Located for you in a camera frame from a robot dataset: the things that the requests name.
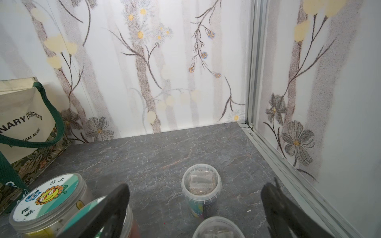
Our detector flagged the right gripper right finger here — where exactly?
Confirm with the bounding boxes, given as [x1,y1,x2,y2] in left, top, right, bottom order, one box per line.
[261,179,333,238]

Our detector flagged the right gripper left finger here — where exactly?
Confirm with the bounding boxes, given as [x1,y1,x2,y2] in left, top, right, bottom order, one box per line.
[58,183,130,238]

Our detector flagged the large strawberry label jar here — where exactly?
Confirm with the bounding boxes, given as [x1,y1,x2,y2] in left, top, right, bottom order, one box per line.
[57,195,136,238]

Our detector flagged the orange sunflower seed cup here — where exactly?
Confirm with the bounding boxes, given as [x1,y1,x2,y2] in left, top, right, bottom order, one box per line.
[192,216,245,238]

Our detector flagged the yellow label tall jar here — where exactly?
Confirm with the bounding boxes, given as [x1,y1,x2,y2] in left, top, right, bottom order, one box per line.
[9,173,94,238]

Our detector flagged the clear lid green seed cup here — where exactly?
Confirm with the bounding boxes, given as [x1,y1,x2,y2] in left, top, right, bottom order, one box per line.
[181,164,222,219]

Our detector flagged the cream canvas tote bag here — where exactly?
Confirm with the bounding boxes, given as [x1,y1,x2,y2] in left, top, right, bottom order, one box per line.
[1,77,71,213]

